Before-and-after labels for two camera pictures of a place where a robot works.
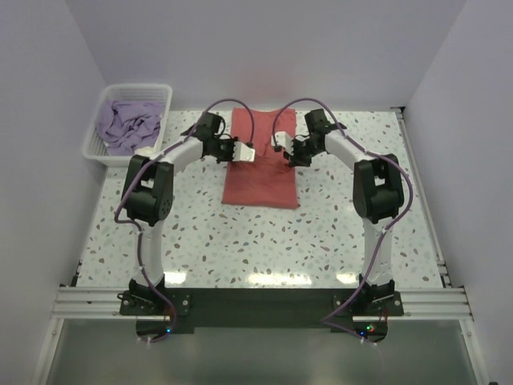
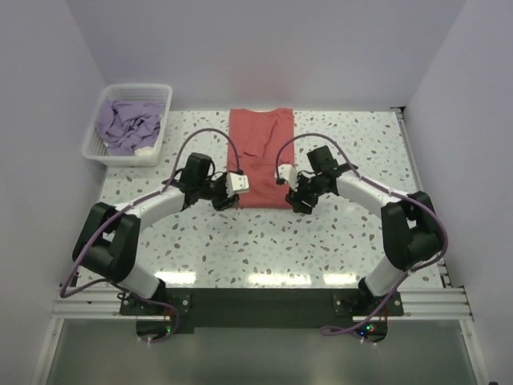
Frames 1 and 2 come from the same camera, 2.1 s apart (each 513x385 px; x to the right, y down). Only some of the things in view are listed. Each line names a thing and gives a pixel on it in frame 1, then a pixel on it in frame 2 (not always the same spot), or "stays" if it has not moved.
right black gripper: [295, 160] to [295, 199]
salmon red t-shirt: [267, 181] stays
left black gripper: [229, 158] to [224, 201]
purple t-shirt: [127, 126] stays
